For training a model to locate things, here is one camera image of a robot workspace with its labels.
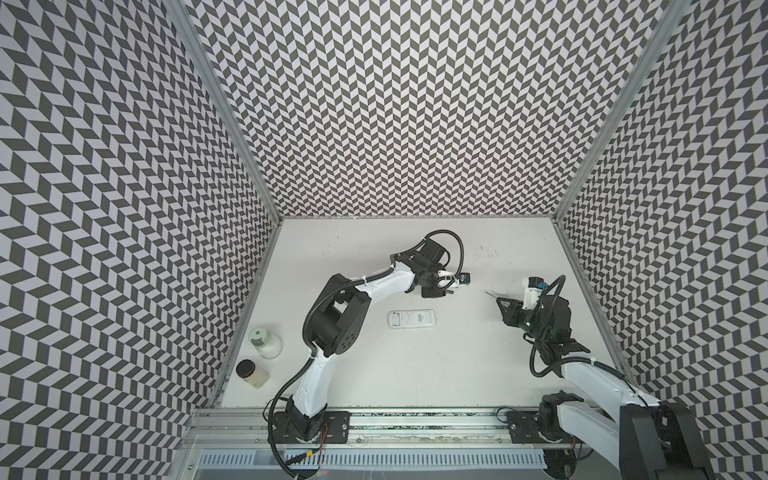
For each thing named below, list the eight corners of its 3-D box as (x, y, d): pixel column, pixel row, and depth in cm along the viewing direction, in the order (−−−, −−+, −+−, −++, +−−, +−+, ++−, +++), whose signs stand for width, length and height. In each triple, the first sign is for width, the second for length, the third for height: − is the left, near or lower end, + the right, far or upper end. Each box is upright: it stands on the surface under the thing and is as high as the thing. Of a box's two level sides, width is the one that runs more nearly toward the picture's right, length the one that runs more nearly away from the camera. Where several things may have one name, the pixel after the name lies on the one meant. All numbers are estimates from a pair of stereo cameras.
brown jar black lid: (248, 388, 79) (232, 378, 71) (253, 370, 82) (238, 359, 74) (267, 388, 79) (253, 378, 71) (271, 370, 82) (258, 359, 74)
